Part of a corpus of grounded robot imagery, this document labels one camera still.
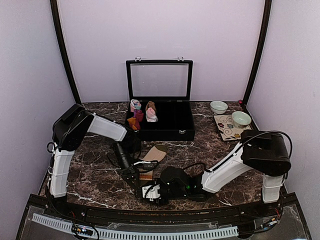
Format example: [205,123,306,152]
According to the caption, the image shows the white slotted cable duct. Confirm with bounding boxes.
[31,213,239,240]

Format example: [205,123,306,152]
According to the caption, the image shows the black glass-lid storage box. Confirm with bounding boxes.
[125,59,196,141]

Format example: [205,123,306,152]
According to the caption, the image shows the small circuit board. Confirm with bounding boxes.
[71,225,93,236]

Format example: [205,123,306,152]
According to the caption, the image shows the rolled brown sock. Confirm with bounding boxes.
[145,101,157,112]

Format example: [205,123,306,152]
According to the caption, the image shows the rolled purple red sock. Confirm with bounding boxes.
[133,109,144,122]

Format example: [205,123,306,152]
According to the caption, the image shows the rolled orange sock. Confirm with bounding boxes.
[127,117,141,131]

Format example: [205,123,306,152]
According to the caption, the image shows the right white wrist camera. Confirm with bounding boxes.
[141,184,161,202]

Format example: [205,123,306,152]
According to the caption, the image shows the black frame post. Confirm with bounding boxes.
[49,0,82,104]
[242,0,273,108]

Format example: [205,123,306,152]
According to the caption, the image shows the floral square plate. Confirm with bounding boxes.
[213,114,252,142]

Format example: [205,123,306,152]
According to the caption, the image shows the right black frame post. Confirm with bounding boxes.
[242,0,273,108]

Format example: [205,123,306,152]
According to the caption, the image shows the near pale green bowl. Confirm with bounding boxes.
[231,111,252,129]

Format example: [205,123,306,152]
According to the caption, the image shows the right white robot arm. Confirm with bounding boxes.
[156,130,293,217]

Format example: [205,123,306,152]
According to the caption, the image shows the rolled pink white sock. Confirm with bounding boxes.
[130,99,142,113]

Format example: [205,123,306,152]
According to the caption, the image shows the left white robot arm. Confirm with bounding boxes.
[47,103,159,198]

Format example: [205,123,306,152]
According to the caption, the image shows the striped brown beige sock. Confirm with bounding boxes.
[139,144,168,181]

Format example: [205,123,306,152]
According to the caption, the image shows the far pale green bowl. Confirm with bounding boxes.
[210,100,229,115]

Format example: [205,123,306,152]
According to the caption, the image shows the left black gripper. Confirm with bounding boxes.
[113,143,140,192]

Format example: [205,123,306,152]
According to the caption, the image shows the left black frame post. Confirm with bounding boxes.
[49,0,82,104]

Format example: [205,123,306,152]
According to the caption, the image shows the pale green bowl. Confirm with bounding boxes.
[231,111,252,129]
[210,100,229,115]

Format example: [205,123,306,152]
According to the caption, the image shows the pink patterned sock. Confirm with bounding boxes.
[145,107,158,123]

